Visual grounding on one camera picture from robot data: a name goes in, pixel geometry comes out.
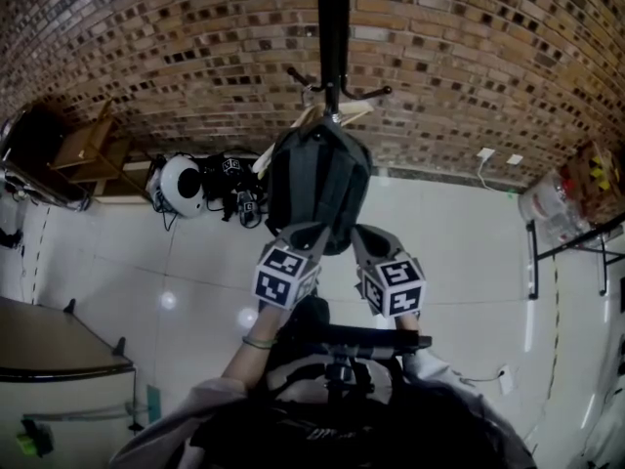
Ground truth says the grey backpack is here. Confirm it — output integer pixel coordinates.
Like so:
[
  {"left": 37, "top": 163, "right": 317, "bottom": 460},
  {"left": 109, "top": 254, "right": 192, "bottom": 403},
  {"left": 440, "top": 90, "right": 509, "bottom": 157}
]
[{"left": 263, "top": 119, "right": 375, "bottom": 258}]

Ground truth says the brown top table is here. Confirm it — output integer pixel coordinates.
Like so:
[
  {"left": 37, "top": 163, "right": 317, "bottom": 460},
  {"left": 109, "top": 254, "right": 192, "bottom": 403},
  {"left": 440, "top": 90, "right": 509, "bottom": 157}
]
[{"left": 0, "top": 294, "right": 138, "bottom": 385}]

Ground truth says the black coat rack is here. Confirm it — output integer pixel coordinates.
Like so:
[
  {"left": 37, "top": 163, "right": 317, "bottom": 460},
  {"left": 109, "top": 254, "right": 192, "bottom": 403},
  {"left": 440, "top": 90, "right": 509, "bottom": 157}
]
[{"left": 241, "top": 0, "right": 419, "bottom": 126}]

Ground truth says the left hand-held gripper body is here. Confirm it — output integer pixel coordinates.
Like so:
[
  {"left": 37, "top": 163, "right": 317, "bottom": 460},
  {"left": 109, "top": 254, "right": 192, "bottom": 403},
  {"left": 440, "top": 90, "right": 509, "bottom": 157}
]
[{"left": 251, "top": 234, "right": 324, "bottom": 311}]

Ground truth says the person's right forearm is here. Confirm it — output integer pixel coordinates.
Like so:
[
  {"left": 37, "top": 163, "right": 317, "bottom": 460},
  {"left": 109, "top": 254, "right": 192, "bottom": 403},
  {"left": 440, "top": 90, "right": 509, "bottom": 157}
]
[{"left": 393, "top": 311, "right": 422, "bottom": 334}]

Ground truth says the wooden clothes hanger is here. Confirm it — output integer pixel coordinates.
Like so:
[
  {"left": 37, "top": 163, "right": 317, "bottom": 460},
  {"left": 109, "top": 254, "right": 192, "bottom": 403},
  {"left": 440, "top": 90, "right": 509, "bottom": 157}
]
[{"left": 251, "top": 101, "right": 376, "bottom": 181}]

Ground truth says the green black tool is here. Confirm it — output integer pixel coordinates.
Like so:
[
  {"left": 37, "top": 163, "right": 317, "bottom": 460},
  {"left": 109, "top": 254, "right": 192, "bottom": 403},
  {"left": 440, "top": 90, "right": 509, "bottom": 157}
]
[{"left": 16, "top": 418, "right": 54, "bottom": 458}]

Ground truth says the black frame table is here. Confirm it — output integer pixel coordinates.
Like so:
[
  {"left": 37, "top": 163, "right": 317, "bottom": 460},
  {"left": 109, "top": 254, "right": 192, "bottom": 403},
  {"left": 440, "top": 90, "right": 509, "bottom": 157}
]
[{"left": 524, "top": 212, "right": 625, "bottom": 303}]

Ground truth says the teal flat box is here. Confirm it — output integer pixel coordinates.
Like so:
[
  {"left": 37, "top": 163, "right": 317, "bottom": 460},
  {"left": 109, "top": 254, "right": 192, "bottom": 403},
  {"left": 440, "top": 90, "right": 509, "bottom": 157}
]
[{"left": 145, "top": 383, "right": 163, "bottom": 422}]

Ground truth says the black patterned device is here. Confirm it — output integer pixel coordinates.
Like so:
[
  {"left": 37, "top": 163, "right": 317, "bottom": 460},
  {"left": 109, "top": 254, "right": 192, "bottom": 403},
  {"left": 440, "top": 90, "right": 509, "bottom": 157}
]
[
  {"left": 222, "top": 188, "right": 270, "bottom": 229},
  {"left": 202, "top": 151, "right": 268, "bottom": 199}
]

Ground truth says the cardboard box with yellow print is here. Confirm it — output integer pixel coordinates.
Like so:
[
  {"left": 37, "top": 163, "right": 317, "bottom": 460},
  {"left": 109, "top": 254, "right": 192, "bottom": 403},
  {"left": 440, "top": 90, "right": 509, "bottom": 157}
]
[{"left": 565, "top": 139, "right": 625, "bottom": 227}]

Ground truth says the black chest mount bar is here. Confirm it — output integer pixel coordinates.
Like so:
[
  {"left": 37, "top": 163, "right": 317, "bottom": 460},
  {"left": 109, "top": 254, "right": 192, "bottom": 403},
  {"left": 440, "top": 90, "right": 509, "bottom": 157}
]
[{"left": 277, "top": 322, "right": 434, "bottom": 362}]

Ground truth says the person's left forearm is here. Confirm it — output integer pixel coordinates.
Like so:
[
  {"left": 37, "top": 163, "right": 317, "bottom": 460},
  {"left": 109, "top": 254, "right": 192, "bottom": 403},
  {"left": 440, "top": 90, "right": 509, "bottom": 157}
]
[{"left": 222, "top": 304, "right": 290, "bottom": 395}]

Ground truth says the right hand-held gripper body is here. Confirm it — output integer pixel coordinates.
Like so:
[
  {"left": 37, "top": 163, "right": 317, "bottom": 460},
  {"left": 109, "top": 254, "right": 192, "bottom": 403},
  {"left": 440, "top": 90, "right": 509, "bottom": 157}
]
[{"left": 358, "top": 257, "right": 427, "bottom": 320}]

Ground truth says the white round helmet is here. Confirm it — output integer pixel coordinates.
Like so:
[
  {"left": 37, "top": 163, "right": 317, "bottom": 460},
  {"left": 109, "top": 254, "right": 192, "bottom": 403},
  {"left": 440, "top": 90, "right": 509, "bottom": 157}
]
[{"left": 158, "top": 155, "right": 207, "bottom": 220}]

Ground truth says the white power cable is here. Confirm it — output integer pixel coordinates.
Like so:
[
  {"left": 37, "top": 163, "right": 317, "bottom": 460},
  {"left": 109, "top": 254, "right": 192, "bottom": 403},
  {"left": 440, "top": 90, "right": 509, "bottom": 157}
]
[{"left": 476, "top": 159, "right": 495, "bottom": 192}]

